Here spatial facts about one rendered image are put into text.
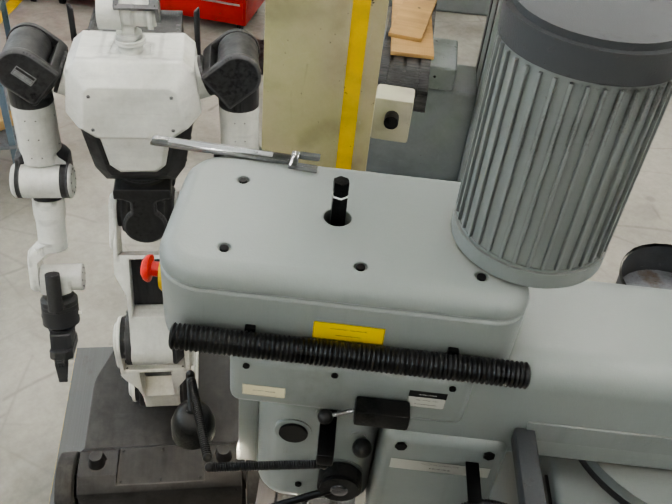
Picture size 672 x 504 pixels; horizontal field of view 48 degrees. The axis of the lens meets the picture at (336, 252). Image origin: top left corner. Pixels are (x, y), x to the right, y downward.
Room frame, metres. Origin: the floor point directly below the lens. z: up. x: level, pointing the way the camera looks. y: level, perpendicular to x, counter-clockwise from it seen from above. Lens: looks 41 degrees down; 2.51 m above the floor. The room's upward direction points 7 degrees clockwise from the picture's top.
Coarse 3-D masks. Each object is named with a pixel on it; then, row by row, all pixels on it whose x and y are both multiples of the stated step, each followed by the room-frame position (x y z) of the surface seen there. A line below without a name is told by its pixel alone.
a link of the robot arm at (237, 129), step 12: (228, 120) 1.44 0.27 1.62; (240, 120) 1.44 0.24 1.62; (252, 120) 1.46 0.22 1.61; (228, 132) 1.44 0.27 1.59; (240, 132) 1.44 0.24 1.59; (252, 132) 1.45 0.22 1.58; (228, 144) 1.44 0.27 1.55; (240, 144) 1.44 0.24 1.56; (252, 144) 1.45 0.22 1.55; (216, 156) 1.45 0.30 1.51
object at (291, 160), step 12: (156, 144) 0.91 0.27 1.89; (168, 144) 0.91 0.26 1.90; (180, 144) 0.91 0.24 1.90; (192, 144) 0.91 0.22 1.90; (204, 144) 0.91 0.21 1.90; (216, 144) 0.92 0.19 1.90; (240, 156) 0.90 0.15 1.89; (252, 156) 0.90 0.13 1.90; (264, 156) 0.90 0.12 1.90; (276, 156) 0.91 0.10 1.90; (288, 156) 0.91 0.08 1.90; (300, 156) 0.92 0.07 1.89; (312, 156) 0.92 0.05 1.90; (288, 168) 0.89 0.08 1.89; (300, 168) 0.89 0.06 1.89; (312, 168) 0.89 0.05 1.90
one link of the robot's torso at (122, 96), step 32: (96, 32) 1.49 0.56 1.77; (160, 32) 1.52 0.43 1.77; (64, 64) 1.40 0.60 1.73; (96, 64) 1.36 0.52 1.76; (128, 64) 1.37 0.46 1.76; (160, 64) 1.39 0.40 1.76; (192, 64) 1.42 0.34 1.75; (96, 96) 1.33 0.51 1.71; (128, 96) 1.34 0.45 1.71; (160, 96) 1.35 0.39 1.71; (192, 96) 1.39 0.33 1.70; (96, 128) 1.32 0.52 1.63; (128, 128) 1.34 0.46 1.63; (160, 128) 1.35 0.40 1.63; (96, 160) 1.36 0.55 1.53; (128, 160) 1.34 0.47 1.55; (160, 160) 1.36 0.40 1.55
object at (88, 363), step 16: (80, 352) 1.76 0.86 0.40; (96, 352) 1.76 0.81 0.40; (80, 368) 1.68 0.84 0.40; (96, 368) 1.69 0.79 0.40; (80, 384) 1.62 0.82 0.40; (80, 400) 1.55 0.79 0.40; (64, 416) 1.48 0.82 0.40; (80, 416) 1.49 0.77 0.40; (64, 432) 1.42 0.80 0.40; (80, 432) 1.43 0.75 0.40; (64, 448) 1.36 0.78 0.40; (80, 448) 1.37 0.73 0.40
